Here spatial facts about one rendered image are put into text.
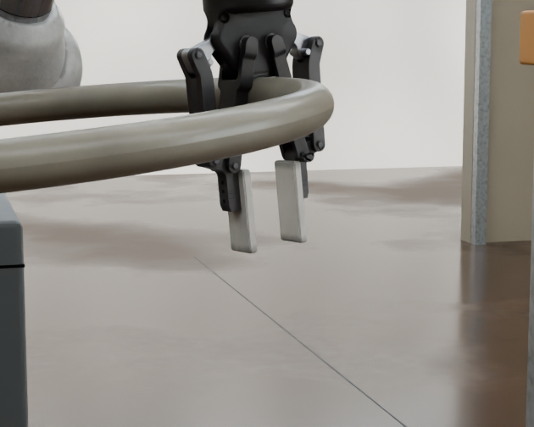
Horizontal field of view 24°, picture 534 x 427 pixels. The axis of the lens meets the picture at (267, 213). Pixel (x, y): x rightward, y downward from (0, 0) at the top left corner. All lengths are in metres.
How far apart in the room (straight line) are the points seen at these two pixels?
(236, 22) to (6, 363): 0.81
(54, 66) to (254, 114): 1.10
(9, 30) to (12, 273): 0.35
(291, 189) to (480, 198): 5.30
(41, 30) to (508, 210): 4.87
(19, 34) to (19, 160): 1.11
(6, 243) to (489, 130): 4.89
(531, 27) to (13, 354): 0.87
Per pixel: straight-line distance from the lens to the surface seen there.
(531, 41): 1.86
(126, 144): 0.69
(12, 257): 1.67
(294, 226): 1.06
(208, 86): 1.00
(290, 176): 1.05
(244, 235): 1.03
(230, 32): 1.01
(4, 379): 1.70
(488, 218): 6.44
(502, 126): 6.41
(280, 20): 1.04
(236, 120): 0.74
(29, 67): 1.81
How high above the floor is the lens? 1.04
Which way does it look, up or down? 8 degrees down
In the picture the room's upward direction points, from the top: straight up
